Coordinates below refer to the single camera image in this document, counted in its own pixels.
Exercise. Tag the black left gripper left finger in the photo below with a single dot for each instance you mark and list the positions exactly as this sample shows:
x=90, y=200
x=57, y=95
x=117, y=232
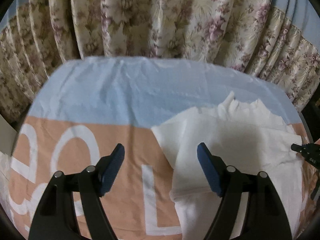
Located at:
x=55, y=216

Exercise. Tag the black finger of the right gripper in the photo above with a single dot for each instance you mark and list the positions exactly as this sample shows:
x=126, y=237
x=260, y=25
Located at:
x=310, y=152

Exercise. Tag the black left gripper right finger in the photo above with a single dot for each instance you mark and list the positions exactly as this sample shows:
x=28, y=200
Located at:
x=265, y=216

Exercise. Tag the white knit sweater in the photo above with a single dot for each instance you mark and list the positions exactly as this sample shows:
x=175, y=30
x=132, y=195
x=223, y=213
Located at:
x=245, y=135

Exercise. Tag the blue and orange bedsheet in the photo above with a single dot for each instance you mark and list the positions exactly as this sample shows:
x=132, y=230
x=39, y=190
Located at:
x=89, y=106

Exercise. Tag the floral beige curtain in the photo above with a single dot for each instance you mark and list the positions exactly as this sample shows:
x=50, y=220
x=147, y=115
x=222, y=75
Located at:
x=274, y=40

